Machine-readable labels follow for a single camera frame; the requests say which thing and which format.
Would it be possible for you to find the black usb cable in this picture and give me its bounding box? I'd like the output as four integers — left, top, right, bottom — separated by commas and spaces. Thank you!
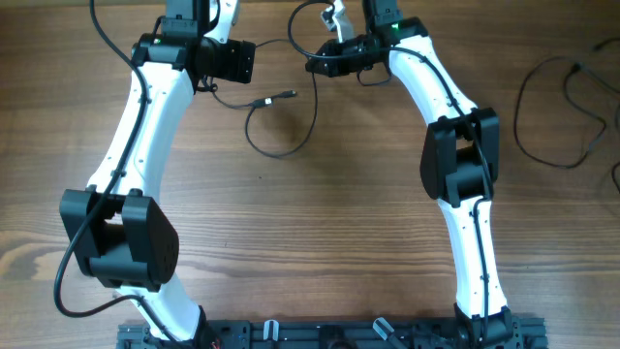
210, 38, 320, 160
609, 104, 620, 195
512, 37, 620, 170

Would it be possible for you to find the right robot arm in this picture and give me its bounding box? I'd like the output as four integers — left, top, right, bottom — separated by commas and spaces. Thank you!
306, 1, 514, 348

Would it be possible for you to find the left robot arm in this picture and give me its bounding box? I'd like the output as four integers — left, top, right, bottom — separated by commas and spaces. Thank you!
60, 1, 256, 348

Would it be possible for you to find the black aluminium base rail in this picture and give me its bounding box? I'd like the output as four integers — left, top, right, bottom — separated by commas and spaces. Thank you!
115, 317, 549, 349

